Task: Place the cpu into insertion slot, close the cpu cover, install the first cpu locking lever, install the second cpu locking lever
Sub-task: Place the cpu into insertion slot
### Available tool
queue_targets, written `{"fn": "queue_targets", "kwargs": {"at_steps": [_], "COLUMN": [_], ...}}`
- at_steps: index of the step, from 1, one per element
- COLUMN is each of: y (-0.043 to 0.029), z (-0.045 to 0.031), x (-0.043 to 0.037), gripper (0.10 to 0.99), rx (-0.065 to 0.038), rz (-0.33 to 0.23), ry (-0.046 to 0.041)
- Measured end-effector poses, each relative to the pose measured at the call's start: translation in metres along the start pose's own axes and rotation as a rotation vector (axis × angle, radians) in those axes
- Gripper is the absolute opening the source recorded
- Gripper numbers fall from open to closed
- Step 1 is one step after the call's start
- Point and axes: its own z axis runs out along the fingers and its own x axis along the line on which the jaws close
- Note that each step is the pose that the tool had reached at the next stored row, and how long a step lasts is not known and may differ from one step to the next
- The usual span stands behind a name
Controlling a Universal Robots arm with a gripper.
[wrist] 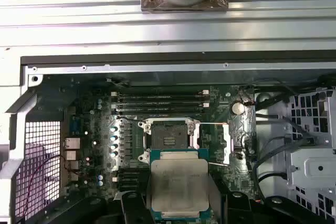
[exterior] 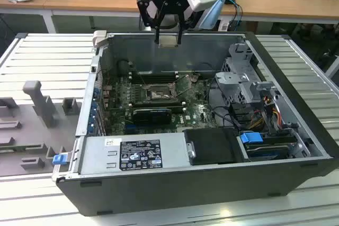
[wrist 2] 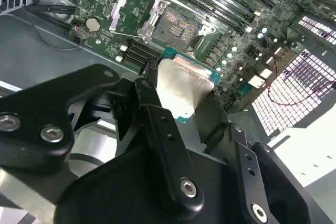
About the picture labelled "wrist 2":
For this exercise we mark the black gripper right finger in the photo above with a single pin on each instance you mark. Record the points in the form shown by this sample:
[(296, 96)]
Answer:
[(273, 182)]

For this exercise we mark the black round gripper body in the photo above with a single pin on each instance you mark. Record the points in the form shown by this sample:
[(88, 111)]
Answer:
[(126, 195)]

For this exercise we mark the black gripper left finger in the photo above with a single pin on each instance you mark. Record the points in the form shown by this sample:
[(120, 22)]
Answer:
[(31, 119)]

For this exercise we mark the silver topped CPU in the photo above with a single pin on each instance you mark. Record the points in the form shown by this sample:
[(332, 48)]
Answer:
[(181, 85)]

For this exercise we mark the metal socket cover frame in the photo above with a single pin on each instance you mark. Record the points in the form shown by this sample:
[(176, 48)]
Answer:
[(156, 11)]

